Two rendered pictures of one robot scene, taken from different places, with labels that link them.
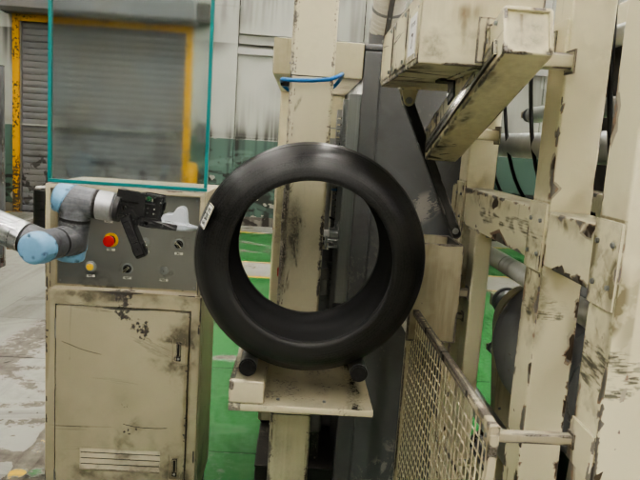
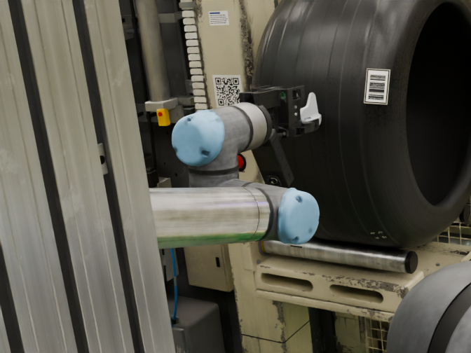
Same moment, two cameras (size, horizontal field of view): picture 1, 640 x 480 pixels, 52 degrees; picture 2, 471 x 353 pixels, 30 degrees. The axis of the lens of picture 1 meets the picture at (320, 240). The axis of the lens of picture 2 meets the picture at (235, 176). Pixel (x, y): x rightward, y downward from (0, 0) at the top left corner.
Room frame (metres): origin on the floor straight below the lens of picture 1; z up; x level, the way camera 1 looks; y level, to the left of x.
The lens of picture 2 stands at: (0.82, 1.58, 1.60)
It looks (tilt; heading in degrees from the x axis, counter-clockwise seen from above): 17 degrees down; 309
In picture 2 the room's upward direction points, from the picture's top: 7 degrees counter-clockwise
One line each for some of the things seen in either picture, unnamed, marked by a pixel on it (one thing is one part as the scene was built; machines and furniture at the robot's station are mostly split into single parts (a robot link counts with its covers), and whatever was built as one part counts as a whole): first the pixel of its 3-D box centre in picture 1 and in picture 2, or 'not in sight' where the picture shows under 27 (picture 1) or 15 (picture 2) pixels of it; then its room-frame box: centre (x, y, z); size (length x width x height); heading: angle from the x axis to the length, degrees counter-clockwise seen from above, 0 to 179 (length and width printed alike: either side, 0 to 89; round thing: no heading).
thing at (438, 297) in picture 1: (428, 286); not in sight; (1.99, -0.34, 1.05); 0.20 x 0.15 x 0.30; 2
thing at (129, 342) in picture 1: (134, 347); not in sight; (2.45, 0.69, 0.63); 0.56 x 0.41 x 1.27; 92
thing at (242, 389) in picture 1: (251, 368); (335, 280); (1.75, 0.17, 0.84); 0.36 x 0.09 x 0.06; 2
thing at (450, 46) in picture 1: (446, 50); not in sight; (1.64, -0.27, 1.71); 0.61 x 0.25 x 0.15; 2
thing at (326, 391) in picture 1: (300, 383); (367, 270); (1.75, 0.03, 0.80); 0.37 x 0.36 x 0.02; 92
